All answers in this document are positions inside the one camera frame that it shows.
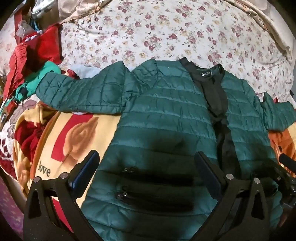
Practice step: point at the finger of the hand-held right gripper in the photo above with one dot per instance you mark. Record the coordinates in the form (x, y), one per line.
(288, 161)

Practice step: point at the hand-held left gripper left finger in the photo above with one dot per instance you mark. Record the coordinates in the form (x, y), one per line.
(85, 172)

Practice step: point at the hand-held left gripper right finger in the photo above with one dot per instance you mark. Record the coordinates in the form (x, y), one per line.
(211, 172)

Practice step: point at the dark green quilted jacket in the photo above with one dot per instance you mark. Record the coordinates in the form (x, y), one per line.
(161, 111)

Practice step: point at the yellow red printed blanket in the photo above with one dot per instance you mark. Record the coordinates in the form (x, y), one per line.
(69, 134)

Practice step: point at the white maroon floral quilt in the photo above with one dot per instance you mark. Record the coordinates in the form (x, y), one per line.
(9, 139)

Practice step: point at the light blue garment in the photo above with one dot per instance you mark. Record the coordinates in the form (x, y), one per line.
(84, 69)

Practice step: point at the teal green garment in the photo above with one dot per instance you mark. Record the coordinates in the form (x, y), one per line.
(34, 80)

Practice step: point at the red garment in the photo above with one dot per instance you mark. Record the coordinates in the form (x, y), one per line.
(27, 60)

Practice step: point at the beige satin bed cover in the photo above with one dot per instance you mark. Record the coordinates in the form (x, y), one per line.
(261, 20)

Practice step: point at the floral bed sheet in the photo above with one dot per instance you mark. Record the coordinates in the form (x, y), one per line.
(161, 34)

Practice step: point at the clear plastic bag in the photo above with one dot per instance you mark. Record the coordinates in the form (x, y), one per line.
(22, 27)

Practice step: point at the silver metal object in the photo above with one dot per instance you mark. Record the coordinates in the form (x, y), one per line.
(42, 8)

